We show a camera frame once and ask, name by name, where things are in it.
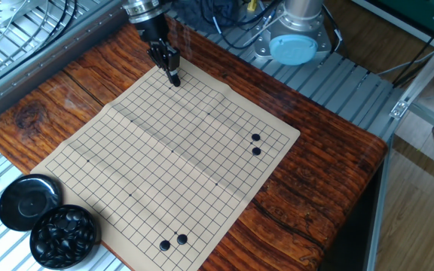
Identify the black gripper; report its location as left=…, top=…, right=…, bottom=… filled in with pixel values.
left=135, top=14, right=182, bottom=86

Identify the beige go board mat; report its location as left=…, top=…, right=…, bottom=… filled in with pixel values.
left=30, top=51, right=301, bottom=271

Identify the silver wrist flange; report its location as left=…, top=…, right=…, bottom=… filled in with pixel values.
left=121, top=0, right=166, bottom=25

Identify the black glossy bowl lid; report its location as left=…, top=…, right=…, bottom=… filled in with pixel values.
left=0, top=173, right=64, bottom=233

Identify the black bowl of go stones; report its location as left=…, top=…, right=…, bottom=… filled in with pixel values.
left=29, top=204, right=99, bottom=270

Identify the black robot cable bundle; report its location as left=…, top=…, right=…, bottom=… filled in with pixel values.
left=197, top=0, right=345, bottom=53

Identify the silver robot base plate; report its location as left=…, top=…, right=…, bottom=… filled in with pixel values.
left=252, top=26, right=334, bottom=62

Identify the grey metal edge rail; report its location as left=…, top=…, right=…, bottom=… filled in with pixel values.
left=0, top=0, right=137, bottom=132

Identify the aluminium frame post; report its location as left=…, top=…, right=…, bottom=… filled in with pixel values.
left=389, top=26, right=434, bottom=120

